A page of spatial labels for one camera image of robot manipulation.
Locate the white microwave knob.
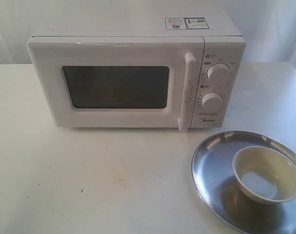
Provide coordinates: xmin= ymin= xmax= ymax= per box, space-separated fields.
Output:
xmin=202 ymin=92 xmax=223 ymax=112
xmin=207 ymin=63 xmax=231 ymax=86

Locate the round stainless steel tray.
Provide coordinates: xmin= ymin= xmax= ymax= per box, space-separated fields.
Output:
xmin=191 ymin=131 xmax=296 ymax=234

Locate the white lower microwave knob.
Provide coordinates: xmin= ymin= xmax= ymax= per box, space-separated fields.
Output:
xmin=202 ymin=92 xmax=223 ymax=112

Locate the white microwave door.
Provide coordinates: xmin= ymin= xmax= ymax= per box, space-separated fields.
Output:
xmin=27 ymin=37 xmax=205 ymax=131

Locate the cream ceramic bowl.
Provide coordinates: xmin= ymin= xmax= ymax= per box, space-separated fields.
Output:
xmin=232 ymin=146 xmax=296 ymax=204

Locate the white backdrop curtain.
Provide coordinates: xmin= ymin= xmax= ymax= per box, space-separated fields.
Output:
xmin=0 ymin=0 xmax=296 ymax=68

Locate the white upper microwave knob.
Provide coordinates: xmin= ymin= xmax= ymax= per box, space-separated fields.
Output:
xmin=207 ymin=63 xmax=231 ymax=86

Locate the white microwave oven body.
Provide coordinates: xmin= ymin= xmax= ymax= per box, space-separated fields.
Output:
xmin=31 ymin=16 xmax=245 ymax=129

